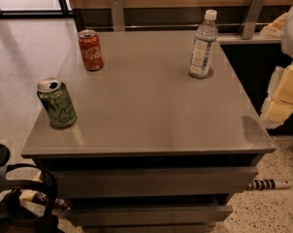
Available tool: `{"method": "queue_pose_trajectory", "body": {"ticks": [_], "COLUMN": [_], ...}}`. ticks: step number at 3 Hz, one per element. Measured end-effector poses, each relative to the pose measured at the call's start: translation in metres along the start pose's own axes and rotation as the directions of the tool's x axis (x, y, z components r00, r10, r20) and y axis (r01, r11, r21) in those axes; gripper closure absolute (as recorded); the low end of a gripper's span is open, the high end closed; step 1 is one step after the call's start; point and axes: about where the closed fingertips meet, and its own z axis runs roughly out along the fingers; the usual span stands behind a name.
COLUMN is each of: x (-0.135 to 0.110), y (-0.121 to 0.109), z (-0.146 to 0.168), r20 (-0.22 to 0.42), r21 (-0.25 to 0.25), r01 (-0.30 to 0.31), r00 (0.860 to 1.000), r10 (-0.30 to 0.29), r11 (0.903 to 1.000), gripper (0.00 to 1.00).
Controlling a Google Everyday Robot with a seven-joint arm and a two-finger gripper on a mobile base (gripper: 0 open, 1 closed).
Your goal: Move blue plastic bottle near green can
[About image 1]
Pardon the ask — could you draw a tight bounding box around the black white striped stick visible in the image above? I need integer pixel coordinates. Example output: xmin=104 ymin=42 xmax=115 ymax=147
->
xmin=247 ymin=179 xmax=293 ymax=190

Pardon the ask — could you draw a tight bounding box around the red cola can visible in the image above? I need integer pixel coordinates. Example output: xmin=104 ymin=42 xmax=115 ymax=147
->
xmin=79 ymin=29 xmax=104 ymax=71

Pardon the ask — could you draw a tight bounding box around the grey drawer cabinet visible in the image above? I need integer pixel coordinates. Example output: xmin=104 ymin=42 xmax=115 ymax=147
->
xmin=22 ymin=31 xmax=274 ymax=233

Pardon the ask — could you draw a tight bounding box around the black bag with straps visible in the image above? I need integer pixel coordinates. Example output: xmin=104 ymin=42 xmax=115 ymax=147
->
xmin=0 ymin=144 xmax=64 ymax=233

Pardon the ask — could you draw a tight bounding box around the metal bracket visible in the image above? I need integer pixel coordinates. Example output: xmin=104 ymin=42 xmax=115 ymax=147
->
xmin=110 ymin=0 xmax=125 ymax=31
xmin=239 ymin=0 xmax=265 ymax=40

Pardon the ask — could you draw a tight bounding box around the clear plastic water bottle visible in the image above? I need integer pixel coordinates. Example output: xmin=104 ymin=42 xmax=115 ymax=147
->
xmin=188 ymin=10 xmax=218 ymax=79

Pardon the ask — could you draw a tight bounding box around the lower grey drawer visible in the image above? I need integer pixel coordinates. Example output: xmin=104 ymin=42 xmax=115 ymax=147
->
xmin=65 ymin=205 xmax=233 ymax=227

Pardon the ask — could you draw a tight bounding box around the grey drawer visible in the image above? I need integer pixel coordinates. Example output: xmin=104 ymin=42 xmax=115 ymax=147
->
xmin=65 ymin=205 xmax=233 ymax=227
xmin=53 ymin=167 xmax=257 ymax=198

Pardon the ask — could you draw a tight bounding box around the upper grey drawer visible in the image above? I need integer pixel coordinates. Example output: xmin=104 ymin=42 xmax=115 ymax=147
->
xmin=53 ymin=167 xmax=257 ymax=198

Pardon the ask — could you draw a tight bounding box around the small object under cabinet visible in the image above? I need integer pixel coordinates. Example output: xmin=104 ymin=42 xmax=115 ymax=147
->
xmin=19 ymin=170 xmax=70 ymax=211

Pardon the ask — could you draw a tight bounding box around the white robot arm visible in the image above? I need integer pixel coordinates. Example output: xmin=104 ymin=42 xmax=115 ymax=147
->
xmin=260 ymin=6 xmax=293 ymax=129

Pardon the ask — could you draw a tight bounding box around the right metal bracket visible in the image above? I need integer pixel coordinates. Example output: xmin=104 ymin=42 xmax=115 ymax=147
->
xmin=239 ymin=0 xmax=265 ymax=40

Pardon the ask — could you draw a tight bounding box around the left metal bracket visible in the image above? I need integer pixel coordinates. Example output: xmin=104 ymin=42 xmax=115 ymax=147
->
xmin=110 ymin=0 xmax=125 ymax=31

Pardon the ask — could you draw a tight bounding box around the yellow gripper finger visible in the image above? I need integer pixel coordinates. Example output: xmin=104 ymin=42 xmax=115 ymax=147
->
xmin=260 ymin=13 xmax=287 ymax=38
xmin=260 ymin=63 xmax=293 ymax=129

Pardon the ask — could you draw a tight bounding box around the green soda can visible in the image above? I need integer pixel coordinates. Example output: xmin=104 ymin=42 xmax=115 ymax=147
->
xmin=37 ymin=78 xmax=77 ymax=128

